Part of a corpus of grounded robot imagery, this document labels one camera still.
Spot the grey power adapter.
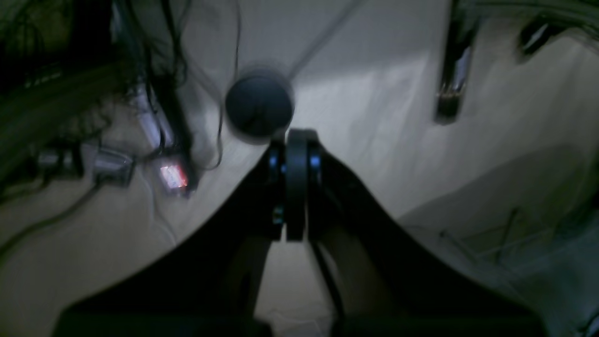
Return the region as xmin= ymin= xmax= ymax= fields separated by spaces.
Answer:
xmin=83 ymin=143 xmax=136 ymax=188

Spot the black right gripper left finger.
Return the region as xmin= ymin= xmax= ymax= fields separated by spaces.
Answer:
xmin=53 ymin=132 xmax=307 ymax=337

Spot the round black floor object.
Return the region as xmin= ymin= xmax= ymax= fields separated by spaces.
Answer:
xmin=224 ymin=67 xmax=295 ymax=144

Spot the white power strip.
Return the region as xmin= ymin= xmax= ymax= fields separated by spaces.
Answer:
xmin=128 ymin=82 xmax=199 ymax=198

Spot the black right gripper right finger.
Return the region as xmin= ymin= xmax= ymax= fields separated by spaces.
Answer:
xmin=307 ymin=132 xmax=546 ymax=337

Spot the chrome table leg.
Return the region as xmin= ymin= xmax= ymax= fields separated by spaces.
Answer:
xmin=434 ymin=0 xmax=479 ymax=125

